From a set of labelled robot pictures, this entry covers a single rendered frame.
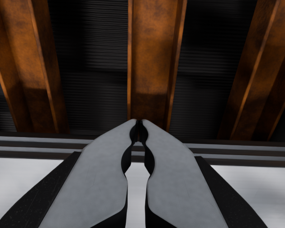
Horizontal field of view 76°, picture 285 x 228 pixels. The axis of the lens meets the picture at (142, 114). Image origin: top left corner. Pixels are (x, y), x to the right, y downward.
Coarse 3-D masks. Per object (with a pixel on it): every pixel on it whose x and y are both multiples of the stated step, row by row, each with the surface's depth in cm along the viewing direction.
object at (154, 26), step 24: (144, 0) 28; (168, 0) 28; (144, 24) 30; (168, 24) 30; (144, 48) 32; (168, 48) 32; (144, 72) 34; (168, 72) 34; (144, 96) 36; (168, 96) 33; (168, 120) 34
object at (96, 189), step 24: (96, 144) 10; (120, 144) 10; (72, 168) 8; (96, 168) 8; (120, 168) 8; (72, 192) 7; (96, 192) 7; (120, 192) 7; (48, 216) 6; (72, 216) 6; (96, 216) 6; (120, 216) 7
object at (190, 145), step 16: (0, 144) 23; (16, 144) 23; (32, 144) 23; (48, 144) 23; (64, 144) 23; (80, 144) 23; (192, 144) 24; (208, 144) 24; (224, 144) 24; (240, 144) 24; (256, 144) 24; (272, 144) 24; (208, 160) 23; (224, 160) 23; (240, 160) 23; (256, 160) 23; (272, 160) 23
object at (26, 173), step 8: (8, 160) 22; (16, 160) 22; (24, 160) 22; (32, 160) 22; (40, 160) 22; (48, 160) 22; (56, 160) 22; (8, 168) 22; (16, 168) 22; (24, 168) 22; (32, 168) 22; (40, 168) 23; (48, 168) 23; (16, 176) 23; (24, 176) 23; (32, 176) 23; (40, 176) 23; (16, 184) 24; (24, 184) 24; (32, 184) 24; (24, 192) 25
